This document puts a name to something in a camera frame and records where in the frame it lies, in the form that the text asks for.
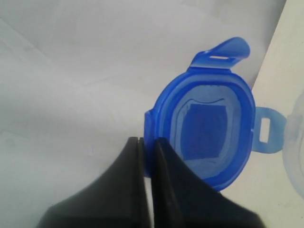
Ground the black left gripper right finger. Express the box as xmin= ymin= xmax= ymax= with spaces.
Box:
xmin=152 ymin=138 xmax=264 ymax=228

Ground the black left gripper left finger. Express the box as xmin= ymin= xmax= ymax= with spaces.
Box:
xmin=39 ymin=137 xmax=150 ymax=228

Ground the blue container lid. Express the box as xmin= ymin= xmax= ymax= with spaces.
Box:
xmin=144 ymin=37 xmax=286 ymax=191

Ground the clear plastic container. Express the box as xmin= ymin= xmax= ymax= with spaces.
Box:
xmin=282 ymin=93 xmax=304 ymax=197

